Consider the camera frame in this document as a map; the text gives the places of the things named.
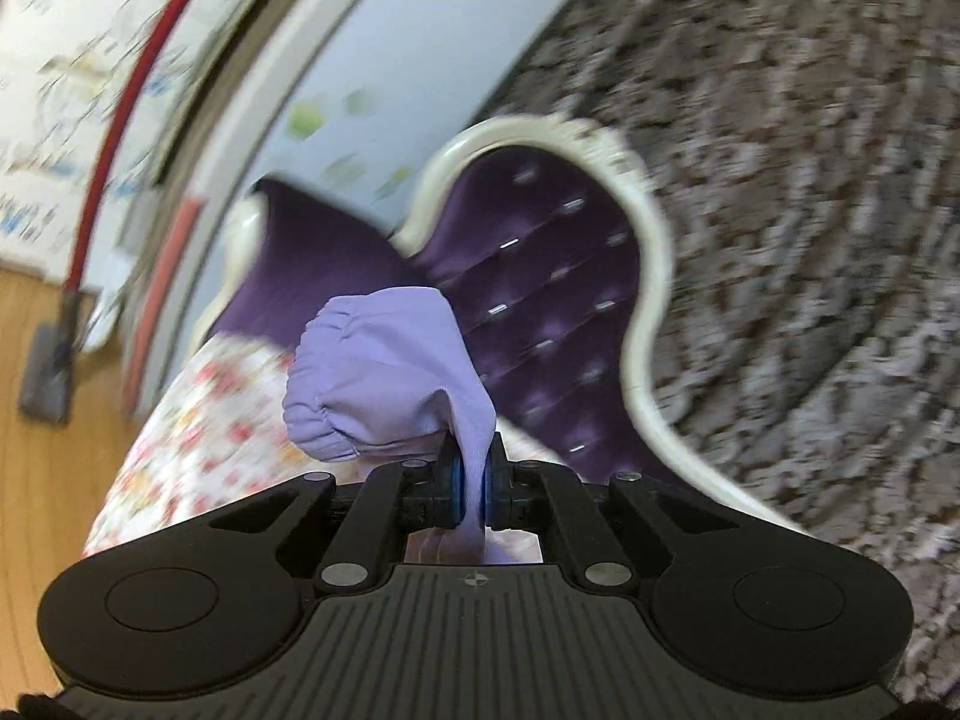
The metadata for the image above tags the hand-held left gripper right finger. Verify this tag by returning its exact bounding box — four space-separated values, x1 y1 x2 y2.
484 439 752 593

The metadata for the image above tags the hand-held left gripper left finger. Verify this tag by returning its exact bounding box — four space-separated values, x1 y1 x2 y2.
196 439 462 593

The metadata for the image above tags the lilac small garment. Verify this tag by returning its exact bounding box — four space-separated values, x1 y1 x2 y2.
283 286 545 568

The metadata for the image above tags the purple tufted cream-framed headboard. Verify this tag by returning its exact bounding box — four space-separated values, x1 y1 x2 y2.
394 112 809 535

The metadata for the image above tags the floral bed sheet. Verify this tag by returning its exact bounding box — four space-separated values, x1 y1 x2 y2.
82 334 552 565

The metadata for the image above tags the purple pillow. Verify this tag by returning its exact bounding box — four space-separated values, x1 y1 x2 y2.
208 176 430 352

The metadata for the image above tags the red handled floor mop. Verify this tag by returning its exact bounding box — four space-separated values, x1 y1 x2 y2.
18 0 230 422

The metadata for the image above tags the white printed wall poster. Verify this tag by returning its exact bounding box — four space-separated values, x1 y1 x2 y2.
0 0 252 310

